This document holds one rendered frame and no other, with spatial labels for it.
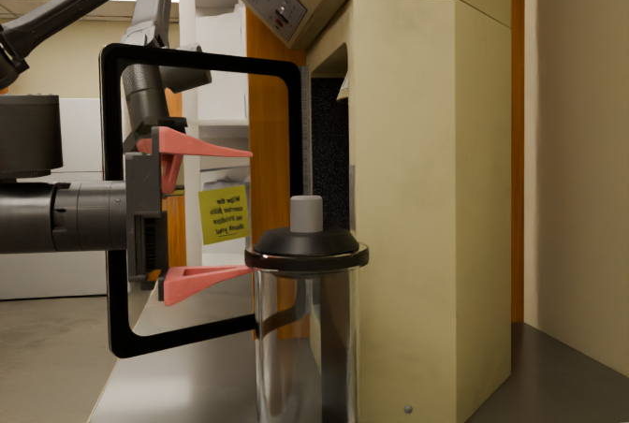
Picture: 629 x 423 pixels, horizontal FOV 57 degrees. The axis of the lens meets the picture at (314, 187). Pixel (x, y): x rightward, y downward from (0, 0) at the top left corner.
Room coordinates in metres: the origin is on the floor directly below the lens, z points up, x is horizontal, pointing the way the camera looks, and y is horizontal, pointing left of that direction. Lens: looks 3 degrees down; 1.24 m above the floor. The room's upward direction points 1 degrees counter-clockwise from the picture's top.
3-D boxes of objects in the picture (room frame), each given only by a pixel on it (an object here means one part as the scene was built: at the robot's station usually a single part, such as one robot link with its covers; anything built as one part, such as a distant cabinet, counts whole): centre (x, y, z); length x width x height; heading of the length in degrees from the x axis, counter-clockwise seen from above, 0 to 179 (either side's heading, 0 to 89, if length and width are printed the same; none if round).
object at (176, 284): (0.48, 0.10, 1.16); 0.09 x 0.07 x 0.07; 100
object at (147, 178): (0.48, 0.10, 1.23); 0.09 x 0.07 x 0.07; 100
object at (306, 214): (0.50, 0.01, 1.18); 0.09 x 0.09 x 0.07
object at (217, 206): (0.81, 0.14, 1.19); 0.30 x 0.01 x 0.40; 128
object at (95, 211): (0.47, 0.17, 1.20); 0.07 x 0.07 x 0.10; 10
